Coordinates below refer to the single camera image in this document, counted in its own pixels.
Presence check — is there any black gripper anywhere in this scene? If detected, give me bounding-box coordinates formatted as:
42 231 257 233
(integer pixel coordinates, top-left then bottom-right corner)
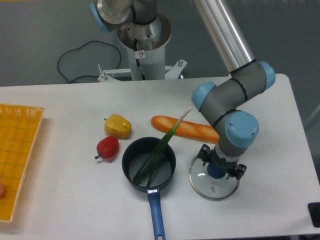
197 144 247 180

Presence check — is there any glass pot lid blue knob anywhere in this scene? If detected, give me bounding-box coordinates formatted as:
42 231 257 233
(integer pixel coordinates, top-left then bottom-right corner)
188 157 240 201

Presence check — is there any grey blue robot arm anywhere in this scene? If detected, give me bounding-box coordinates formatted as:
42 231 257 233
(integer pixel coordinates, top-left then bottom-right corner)
89 0 276 179

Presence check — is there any orange baguette bread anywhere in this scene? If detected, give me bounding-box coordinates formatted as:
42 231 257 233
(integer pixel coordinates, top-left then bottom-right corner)
150 115 220 144

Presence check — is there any green scallion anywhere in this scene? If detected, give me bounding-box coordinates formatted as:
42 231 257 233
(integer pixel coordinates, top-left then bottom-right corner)
132 106 193 187

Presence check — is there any black device at table edge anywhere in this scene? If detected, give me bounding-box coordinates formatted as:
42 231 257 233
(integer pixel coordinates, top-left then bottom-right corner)
307 202 320 228

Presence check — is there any yellow bell pepper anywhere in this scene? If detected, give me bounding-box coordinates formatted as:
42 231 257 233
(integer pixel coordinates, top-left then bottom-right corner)
104 113 132 140

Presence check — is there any red bell pepper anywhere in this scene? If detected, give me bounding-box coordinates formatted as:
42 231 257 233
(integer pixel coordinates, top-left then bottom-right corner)
94 136 120 160

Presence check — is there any yellow wicker basket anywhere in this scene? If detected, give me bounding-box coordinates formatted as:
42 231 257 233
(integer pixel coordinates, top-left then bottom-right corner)
0 103 45 223

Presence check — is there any dark pot blue handle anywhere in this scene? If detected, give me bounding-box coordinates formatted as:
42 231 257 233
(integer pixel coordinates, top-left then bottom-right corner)
122 137 176 240

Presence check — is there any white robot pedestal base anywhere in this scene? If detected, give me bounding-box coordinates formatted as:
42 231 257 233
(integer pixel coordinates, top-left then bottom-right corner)
97 13 188 82

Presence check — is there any black cable on floor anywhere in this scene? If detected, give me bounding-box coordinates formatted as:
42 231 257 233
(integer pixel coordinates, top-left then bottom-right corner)
57 40 122 84

